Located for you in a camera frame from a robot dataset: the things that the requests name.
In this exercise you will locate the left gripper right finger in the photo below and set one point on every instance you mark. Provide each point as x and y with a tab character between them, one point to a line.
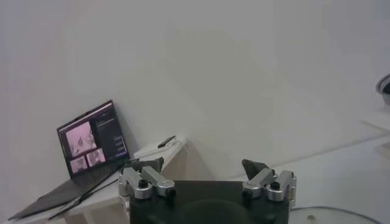
259	182

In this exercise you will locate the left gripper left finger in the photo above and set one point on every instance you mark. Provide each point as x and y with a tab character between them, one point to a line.
158	184

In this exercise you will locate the white side table with pouch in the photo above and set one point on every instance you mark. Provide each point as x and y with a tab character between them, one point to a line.
179	164

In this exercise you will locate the black soft pouch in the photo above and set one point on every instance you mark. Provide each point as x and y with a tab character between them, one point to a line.
131	164

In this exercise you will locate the flat white box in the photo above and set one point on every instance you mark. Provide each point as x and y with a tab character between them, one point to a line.
149	150

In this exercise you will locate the black smartphone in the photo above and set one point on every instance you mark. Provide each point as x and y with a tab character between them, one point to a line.
166	142

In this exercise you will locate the dark laptop beside pouch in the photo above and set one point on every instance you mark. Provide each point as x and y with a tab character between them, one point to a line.
88	143

